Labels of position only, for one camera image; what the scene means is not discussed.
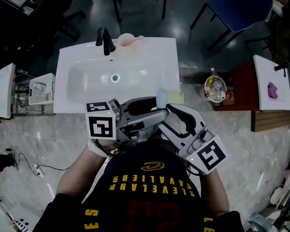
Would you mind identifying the white wristband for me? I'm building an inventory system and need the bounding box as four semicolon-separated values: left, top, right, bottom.
87;139;109;158

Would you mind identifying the blue chair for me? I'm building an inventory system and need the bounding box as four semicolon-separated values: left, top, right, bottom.
190;0;274;52

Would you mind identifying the person's dark printed jersey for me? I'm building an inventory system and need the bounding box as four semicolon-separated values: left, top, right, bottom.
32;141;245;232

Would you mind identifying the pale green square tray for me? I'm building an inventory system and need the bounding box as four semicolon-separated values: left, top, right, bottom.
166;90;185;105

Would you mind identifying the dark brown chair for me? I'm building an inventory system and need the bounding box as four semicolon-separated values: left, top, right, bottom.
245;8;290;67

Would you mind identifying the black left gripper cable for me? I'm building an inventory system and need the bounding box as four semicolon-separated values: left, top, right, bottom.
93;139;119;157

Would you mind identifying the purple lump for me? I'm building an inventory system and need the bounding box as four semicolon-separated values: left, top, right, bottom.
267;82;279;100

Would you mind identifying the plastic bag with bottles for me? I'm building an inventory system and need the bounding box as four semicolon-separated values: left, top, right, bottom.
204;75;228;103

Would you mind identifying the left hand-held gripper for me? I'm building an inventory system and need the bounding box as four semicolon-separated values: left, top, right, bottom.
85;96;170;145

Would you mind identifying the person's right forearm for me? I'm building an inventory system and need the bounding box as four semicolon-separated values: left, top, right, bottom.
200;168;230;217

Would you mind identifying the white cabinet countertop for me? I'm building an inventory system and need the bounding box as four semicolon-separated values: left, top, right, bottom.
253;54;290;111

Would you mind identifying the wide white ceramic washbasin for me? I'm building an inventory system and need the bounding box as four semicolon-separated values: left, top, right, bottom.
53;37;182;114

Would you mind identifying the tall black faucet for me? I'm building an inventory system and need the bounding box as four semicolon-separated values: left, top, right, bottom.
95;27;116;57

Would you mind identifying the black floor cable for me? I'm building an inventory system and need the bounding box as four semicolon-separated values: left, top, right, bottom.
40;164;71;172

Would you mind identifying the cream mug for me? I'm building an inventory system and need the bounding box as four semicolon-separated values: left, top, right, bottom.
117;33;139;54

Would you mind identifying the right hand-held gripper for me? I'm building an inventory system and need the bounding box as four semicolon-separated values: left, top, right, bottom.
157;104;229;175

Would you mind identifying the black bag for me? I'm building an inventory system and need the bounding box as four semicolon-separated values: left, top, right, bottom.
0;153;16;177

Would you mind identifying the white power strip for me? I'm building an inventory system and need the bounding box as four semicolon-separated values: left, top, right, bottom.
31;162;44;178

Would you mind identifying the person's left forearm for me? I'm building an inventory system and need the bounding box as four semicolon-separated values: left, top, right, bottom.
55;143;112;198

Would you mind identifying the small white sink top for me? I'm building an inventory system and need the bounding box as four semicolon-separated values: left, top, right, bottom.
0;63;16;119

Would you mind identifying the wooden pallet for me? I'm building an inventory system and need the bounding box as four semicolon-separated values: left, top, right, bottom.
250;110;290;132

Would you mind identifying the white perforated plastic basket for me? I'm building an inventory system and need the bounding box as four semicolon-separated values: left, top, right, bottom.
28;73;56;105

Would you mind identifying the clear plastic bottle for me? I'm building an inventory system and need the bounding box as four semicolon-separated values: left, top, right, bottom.
209;67;220;82

